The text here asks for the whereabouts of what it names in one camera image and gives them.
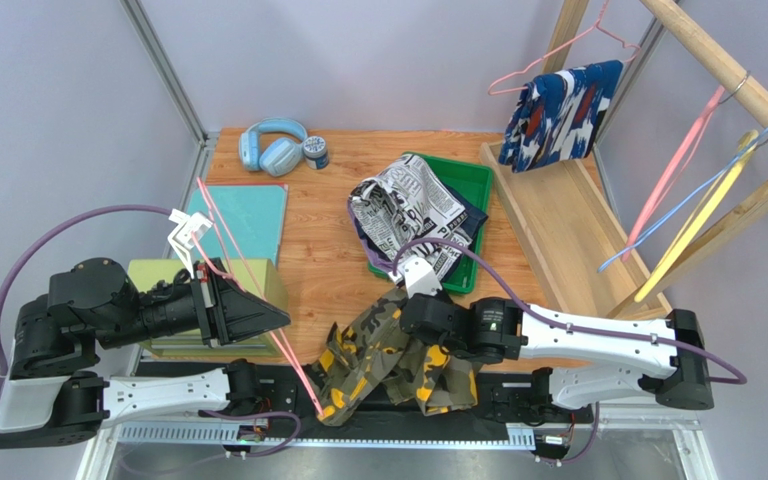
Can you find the olive green box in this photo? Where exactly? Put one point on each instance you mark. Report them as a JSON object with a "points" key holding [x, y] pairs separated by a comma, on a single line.
{"points": [[146, 273]]}

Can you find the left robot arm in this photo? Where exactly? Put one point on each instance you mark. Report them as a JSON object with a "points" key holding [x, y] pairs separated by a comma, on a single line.
{"points": [[52, 395]]}

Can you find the blue white patterned garment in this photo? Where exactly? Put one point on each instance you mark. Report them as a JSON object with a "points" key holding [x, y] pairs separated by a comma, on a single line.
{"points": [[558, 116]]}

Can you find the yellow clothes hanger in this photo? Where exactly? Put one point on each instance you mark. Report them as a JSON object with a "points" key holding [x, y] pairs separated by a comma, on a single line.
{"points": [[714, 195]]}

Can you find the small blue white jar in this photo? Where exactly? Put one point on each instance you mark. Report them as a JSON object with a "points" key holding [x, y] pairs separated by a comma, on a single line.
{"points": [[316, 152]]}

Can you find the dark blue denim garment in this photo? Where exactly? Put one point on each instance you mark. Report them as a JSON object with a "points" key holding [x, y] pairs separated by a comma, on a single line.
{"points": [[473, 225]]}

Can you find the newspaper print garment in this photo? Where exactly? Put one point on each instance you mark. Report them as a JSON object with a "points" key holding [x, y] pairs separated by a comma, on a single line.
{"points": [[426, 204]]}

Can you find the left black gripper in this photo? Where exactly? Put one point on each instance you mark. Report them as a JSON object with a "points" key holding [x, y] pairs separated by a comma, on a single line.
{"points": [[228, 312]]}

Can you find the green plastic tray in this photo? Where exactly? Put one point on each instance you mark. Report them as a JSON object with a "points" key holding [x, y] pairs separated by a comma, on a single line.
{"points": [[471, 183]]}

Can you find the yellow camouflage garment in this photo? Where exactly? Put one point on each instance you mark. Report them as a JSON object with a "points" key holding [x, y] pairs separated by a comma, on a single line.
{"points": [[373, 352]]}

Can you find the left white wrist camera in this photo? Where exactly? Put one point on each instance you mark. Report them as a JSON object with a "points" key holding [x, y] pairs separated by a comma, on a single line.
{"points": [[189, 228]]}

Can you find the light blue headphones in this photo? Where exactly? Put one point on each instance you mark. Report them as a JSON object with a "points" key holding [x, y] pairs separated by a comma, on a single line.
{"points": [[281, 156]]}

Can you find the wooden clothes rack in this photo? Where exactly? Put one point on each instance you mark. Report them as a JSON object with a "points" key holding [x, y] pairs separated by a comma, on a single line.
{"points": [[562, 222]]}

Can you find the purple trousers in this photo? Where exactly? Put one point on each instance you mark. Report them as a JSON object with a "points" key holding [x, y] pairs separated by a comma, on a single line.
{"points": [[382, 232]]}

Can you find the blue wire hanger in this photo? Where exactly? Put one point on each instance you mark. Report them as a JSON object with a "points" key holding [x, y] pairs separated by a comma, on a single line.
{"points": [[644, 236]]}

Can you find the thick pink hanger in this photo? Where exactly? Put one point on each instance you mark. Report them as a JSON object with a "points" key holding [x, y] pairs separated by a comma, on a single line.
{"points": [[677, 163]]}

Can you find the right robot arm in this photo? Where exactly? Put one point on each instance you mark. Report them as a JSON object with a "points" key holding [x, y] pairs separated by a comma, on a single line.
{"points": [[621, 358]]}

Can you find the thin pink wire hanger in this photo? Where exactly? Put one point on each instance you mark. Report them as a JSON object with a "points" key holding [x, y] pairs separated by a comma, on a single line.
{"points": [[565, 34], [279, 337]]}

